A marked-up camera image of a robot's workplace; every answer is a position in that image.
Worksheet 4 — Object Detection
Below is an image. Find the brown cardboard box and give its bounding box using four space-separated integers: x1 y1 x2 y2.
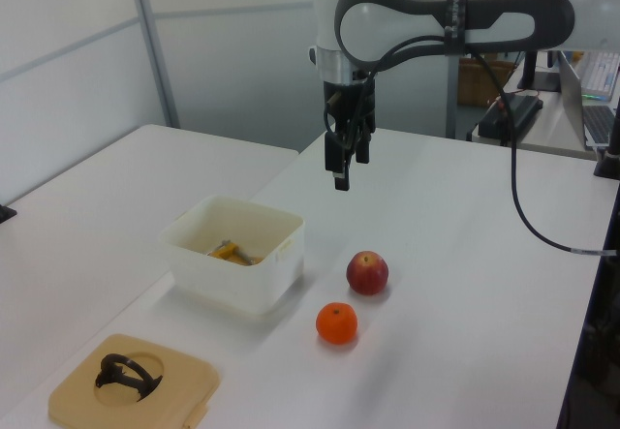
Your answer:
457 57 515 108

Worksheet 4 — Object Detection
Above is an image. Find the black monitor stand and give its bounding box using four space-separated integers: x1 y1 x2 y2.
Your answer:
519 50 565 94

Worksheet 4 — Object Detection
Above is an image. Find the orange mandarin fruit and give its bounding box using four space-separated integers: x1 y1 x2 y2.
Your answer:
315 301 359 346

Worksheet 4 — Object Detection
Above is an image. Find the beige plastic container lid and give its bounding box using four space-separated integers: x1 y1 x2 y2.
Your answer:
47 333 222 429

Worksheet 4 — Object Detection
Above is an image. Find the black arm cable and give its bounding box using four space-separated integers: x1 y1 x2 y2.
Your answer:
323 31 620 259

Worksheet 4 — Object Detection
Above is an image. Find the black clamped pole mount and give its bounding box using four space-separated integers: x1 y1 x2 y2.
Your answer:
593 94 620 180

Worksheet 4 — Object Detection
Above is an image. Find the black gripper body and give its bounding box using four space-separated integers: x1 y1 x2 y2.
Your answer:
323 77 377 135

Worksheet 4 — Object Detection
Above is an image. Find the red apple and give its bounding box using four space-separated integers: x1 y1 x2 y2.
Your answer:
345 250 390 297

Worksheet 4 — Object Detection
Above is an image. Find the black lid handle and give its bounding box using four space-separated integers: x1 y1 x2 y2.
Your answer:
93 352 164 403

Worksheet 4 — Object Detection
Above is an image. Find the yellow metal C-clamp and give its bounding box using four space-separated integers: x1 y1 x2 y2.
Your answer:
207 238 241 261
232 248 265 268

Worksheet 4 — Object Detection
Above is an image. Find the open silver laptop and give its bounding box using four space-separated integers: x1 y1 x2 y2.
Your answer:
556 50 620 150

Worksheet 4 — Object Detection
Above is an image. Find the white plastic container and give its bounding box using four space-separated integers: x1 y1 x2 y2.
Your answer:
158 194 307 322

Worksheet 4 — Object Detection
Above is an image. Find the black electronic box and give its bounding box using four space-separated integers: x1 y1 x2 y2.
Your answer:
478 92 544 147

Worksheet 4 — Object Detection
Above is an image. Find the grey partition post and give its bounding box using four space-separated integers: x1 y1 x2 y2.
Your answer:
129 0 182 131

